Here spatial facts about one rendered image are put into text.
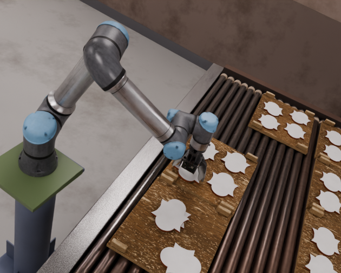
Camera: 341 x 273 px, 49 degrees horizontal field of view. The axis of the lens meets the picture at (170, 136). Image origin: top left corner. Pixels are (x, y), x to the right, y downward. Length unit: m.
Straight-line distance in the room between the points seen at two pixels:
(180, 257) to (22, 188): 0.65
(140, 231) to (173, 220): 0.13
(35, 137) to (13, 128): 1.69
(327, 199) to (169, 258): 0.90
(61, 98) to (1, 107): 1.86
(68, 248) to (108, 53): 0.66
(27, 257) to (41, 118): 0.82
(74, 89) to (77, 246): 0.55
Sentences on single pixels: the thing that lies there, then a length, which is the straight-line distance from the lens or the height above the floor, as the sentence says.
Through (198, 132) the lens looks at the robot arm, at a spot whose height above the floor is 1.24.
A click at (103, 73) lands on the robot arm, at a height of 1.45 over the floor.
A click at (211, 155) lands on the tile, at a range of 1.80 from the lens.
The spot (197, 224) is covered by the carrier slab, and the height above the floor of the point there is 0.94.
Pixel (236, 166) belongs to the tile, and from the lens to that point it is 1.81.
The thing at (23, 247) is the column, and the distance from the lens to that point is 1.97.
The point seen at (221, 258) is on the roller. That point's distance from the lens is 1.48.
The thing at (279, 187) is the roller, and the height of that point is 0.92.
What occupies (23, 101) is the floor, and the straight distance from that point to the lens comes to 3.37.
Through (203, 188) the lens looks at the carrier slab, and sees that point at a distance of 1.64.
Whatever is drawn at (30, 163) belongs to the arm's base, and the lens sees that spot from 1.53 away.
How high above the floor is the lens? 2.08
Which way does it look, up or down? 39 degrees down
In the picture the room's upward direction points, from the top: 20 degrees clockwise
